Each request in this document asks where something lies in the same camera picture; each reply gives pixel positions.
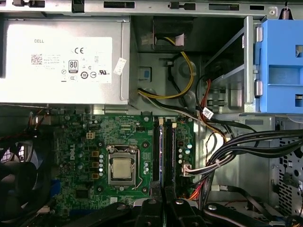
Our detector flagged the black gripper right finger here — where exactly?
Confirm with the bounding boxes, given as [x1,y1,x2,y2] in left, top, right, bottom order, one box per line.
[163,185,273,227]

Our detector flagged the grey power supply unit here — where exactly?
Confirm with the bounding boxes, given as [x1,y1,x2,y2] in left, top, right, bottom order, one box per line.
[0,15,131,106]

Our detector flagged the orange flat data cable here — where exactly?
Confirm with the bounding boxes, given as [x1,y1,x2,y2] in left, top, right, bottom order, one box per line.
[188,181,202,201]

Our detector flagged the black case fan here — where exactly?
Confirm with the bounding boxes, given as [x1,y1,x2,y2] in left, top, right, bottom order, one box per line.
[0,139,52,224]

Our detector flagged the metal socket cover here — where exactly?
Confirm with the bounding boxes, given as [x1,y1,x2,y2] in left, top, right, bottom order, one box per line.
[107,150,139,187]

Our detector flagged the white board connector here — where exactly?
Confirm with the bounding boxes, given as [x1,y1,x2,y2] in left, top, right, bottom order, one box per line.
[181,162,193,177]

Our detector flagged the blue drive bay latch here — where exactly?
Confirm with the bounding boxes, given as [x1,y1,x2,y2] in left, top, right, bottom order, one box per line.
[254,20,303,113]

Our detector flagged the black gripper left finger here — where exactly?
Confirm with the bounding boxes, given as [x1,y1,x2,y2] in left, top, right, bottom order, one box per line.
[79,181,164,227]

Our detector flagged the metal locking lever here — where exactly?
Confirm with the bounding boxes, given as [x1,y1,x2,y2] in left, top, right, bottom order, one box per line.
[106,145,143,191]

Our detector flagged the metal drive cage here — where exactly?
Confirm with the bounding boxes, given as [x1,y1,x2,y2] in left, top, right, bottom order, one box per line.
[203,15,268,114]

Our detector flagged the green motherboard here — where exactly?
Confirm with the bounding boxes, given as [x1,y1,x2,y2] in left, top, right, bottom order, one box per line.
[28,113,197,206]

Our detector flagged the silver CPU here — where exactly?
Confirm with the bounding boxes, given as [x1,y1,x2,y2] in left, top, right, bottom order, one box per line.
[112,157,132,179]

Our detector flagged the black PC case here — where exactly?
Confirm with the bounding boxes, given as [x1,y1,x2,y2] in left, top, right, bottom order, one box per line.
[0,0,303,227]

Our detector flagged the black RAM slot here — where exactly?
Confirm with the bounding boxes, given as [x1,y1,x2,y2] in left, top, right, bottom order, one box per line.
[164,120,173,187]
[152,117,160,187]

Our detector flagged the yellow power wires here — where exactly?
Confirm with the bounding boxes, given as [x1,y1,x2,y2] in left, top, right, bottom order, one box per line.
[137,51,197,100]

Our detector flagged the black cable bundle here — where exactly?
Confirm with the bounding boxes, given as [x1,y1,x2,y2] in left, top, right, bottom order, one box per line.
[205,129,303,180]

